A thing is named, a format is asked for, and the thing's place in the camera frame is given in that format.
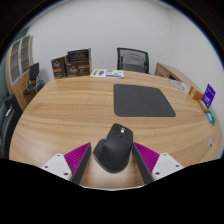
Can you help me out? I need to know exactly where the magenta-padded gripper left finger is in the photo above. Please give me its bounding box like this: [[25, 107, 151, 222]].
[[40, 142, 92, 185]]

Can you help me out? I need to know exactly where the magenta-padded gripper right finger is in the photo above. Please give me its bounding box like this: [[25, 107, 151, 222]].
[[131, 142, 184, 185]]

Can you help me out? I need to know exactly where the black computer mouse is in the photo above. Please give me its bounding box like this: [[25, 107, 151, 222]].
[[92, 123, 134, 174]]

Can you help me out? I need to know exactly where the dark grey mouse pad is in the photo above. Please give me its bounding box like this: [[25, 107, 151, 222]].
[[113, 83, 177, 118]]

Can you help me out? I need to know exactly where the black leather office chair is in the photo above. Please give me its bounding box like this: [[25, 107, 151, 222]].
[[0, 93, 24, 160]]

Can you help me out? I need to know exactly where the green packet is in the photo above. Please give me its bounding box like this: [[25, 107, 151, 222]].
[[208, 109, 218, 126]]

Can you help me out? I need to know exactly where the pale yellow small box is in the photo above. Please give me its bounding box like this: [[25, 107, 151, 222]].
[[198, 99, 210, 113]]

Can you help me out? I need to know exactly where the orange-brown small box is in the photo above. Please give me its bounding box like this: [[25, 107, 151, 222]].
[[188, 85, 205, 102]]

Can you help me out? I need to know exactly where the purple sign card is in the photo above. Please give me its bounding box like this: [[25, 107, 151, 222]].
[[201, 83, 217, 110]]

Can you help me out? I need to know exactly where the wooden side desk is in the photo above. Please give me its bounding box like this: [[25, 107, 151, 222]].
[[153, 62, 201, 93]]

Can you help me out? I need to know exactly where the white printed sheet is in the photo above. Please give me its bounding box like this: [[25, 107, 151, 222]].
[[89, 68, 125, 79]]

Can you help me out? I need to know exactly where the small brown cardboard box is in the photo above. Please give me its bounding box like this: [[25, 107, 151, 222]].
[[50, 55, 68, 80]]

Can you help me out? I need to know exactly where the large dark brown box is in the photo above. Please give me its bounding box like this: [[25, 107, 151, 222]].
[[65, 48, 92, 78]]

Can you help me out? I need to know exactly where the black visitor chair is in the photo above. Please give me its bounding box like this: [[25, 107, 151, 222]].
[[22, 62, 46, 98]]

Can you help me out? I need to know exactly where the grey backpack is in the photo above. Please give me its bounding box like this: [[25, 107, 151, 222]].
[[121, 53, 146, 74]]

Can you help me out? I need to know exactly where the black mesh office chair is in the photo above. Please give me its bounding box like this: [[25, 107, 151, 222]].
[[116, 47, 150, 75]]

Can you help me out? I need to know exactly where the wooden shelf unit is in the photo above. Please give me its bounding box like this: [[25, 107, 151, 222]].
[[4, 34, 36, 111]]

